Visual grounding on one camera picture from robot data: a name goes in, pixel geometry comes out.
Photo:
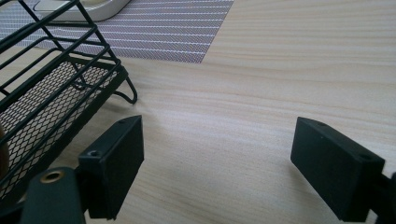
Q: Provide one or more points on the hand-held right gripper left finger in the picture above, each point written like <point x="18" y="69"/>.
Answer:
<point x="115" y="161"/>

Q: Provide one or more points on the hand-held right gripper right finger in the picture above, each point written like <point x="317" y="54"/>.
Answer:
<point x="333" y="168"/>

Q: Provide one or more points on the striped woven placemat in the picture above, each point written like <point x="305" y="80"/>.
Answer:
<point x="171" y="31"/>

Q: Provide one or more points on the white square tray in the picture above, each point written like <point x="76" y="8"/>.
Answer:
<point x="102" y="13"/>

